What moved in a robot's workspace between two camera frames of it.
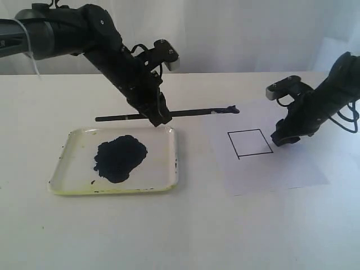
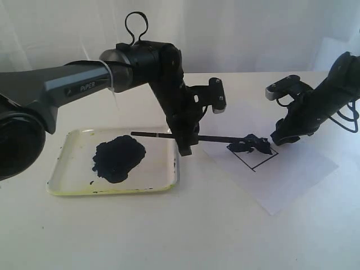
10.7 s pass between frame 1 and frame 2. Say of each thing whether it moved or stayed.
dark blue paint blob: stayed
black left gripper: moved
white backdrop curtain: stayed
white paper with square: moved
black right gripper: stayed
